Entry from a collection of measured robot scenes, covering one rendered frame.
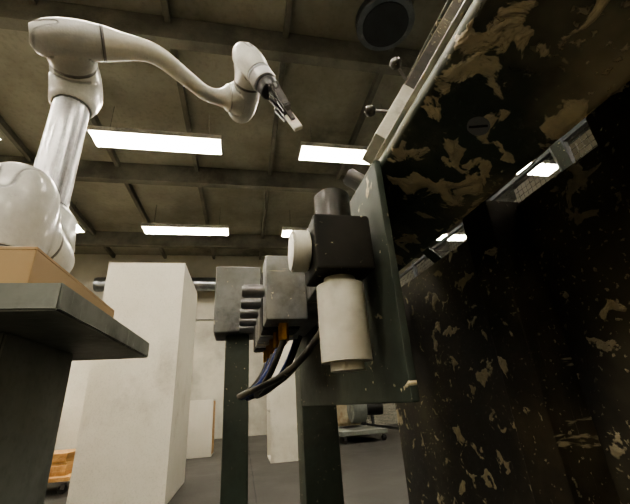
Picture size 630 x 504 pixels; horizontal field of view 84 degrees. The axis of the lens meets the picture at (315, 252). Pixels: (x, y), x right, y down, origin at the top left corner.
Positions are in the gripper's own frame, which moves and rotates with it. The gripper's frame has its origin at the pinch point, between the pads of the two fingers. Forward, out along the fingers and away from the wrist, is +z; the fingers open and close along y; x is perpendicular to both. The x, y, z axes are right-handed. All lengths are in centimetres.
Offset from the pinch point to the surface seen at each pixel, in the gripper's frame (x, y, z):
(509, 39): 17, -74, 67
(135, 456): 156, 192, 43
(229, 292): 43, -1, 44
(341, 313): 33, -58, 74
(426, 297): 6, -16, 73
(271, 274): 36, -45, 63
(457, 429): 17, -17, 96
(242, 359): 48, 3, 61
